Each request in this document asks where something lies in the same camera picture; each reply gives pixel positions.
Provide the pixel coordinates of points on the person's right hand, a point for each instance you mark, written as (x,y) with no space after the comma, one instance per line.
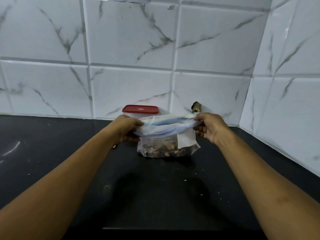
(211,129)

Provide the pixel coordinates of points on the person's left hand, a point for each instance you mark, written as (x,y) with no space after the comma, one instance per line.
(123,128)

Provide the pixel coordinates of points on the person's right thumb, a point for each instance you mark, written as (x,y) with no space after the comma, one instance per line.
(199,118)

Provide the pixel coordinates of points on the person's left thumb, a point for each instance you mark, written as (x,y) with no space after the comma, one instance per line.
(138,123)

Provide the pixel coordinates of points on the clear zip bag with blue seal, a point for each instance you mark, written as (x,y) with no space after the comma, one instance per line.
(167,137)

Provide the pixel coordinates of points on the person's right forearm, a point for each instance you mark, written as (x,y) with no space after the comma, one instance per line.
(262,187)

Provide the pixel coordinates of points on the person's left forearm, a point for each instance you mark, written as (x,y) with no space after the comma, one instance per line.
(52,189)

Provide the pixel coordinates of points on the clear container with red lid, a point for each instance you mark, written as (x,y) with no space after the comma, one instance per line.
(140,111)

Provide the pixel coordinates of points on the brown food pieces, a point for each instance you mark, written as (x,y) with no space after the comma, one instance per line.
(166,150)

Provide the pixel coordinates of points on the brass wall pipe fitting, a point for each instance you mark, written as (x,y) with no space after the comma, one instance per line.
(196,106)

